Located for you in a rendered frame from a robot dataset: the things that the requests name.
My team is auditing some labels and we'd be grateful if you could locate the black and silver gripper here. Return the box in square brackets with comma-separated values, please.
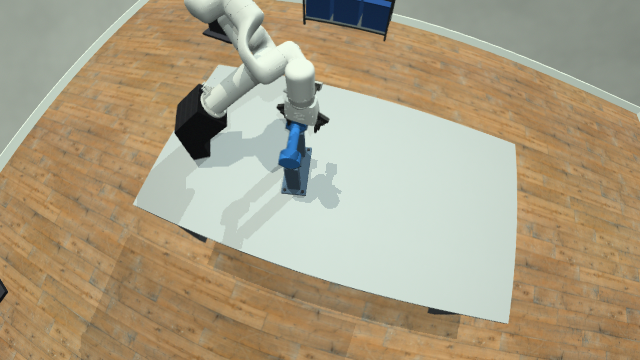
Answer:
[276, 95, 330, 133]

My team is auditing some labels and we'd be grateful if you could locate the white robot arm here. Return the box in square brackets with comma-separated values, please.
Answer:
[184, 0, 323, 118]

